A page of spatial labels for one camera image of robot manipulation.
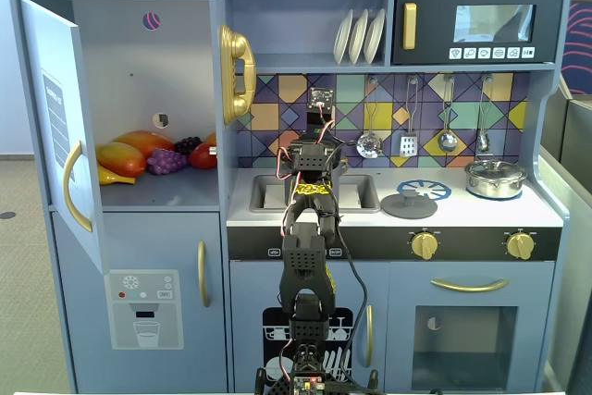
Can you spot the small yellow red mango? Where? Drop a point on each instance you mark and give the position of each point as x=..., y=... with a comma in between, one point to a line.
x=120, y=159

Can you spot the blue fridge door with list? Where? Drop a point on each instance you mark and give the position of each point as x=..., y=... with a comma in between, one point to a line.
x=51, y=66

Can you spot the gray toy plate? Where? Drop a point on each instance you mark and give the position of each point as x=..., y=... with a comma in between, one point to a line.
x=341, y=39
x=373, y=36
x=357, y=36

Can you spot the blue toy kitchen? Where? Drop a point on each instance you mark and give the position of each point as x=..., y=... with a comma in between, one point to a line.
x=152, y=66

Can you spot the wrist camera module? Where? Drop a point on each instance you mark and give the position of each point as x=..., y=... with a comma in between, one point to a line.
x=321, y=99

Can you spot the orange toy fruit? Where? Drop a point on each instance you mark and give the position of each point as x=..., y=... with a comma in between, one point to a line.
x=212, y=138

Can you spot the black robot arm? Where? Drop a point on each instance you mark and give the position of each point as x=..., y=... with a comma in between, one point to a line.
x=303, y=265

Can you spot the blue oven door with window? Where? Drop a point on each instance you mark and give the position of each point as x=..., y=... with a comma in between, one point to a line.
x=402, y=344

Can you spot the gold toy telephone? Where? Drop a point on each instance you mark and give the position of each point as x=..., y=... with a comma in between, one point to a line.
x=233, y=48

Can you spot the gray sink basin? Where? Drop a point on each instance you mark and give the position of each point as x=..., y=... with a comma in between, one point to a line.
x=268, y=196

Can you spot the blue freezer door with dispenser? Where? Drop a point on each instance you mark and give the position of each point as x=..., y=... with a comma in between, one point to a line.
x=152, y=238

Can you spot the black table clamp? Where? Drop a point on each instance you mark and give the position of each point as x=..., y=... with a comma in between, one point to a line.
x=262, y=383
x=374, y=383

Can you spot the steel pot lid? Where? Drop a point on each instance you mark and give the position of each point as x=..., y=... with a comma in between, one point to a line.
x=495, y=168

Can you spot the dishwasher door with dish print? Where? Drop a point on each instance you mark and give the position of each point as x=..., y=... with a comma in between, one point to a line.
x=250, y=293

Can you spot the black floor disc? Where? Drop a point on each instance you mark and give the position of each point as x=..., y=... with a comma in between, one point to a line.
x=7, y=215

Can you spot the steel spoon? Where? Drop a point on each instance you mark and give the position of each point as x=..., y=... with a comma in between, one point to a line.
x=483, y=141

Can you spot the purple toy grapes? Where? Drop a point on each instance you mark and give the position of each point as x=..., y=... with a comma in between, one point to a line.
x=166, y=163

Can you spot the dark toy grapes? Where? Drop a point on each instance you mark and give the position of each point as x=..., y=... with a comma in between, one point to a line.
x=187, y=145

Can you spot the steel skimmer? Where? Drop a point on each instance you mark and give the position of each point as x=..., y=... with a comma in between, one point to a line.
x=369, y=145

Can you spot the steel ladle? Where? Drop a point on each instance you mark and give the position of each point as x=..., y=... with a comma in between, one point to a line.
x=447, y=140

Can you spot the gold stove knob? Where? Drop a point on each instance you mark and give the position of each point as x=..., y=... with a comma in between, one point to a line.
x=520, y=246
x=424, y=246

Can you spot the red toy fruit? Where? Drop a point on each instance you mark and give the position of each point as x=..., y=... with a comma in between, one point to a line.
x=201, y=159

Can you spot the gray lid with knob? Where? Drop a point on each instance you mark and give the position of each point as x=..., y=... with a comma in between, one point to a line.
x=409, y=207

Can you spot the steel toy pot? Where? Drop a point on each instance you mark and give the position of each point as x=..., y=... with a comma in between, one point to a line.
x=495, y=188

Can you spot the yellow toy banana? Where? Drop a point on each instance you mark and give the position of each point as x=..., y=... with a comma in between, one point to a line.
x=111, y=178

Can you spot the robot controller board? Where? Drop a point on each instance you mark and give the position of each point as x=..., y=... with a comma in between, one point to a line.
x=307, y=386

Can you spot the large orange red mango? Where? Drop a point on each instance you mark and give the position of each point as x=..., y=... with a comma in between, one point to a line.
x=143, y=140

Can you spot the black microwave door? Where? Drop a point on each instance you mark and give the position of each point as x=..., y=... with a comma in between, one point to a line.
x=435, y=20

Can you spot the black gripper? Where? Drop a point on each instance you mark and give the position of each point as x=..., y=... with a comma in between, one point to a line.
x=320, y=132

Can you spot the steel slotted spatula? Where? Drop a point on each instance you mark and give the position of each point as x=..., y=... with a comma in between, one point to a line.
x=409, y=145

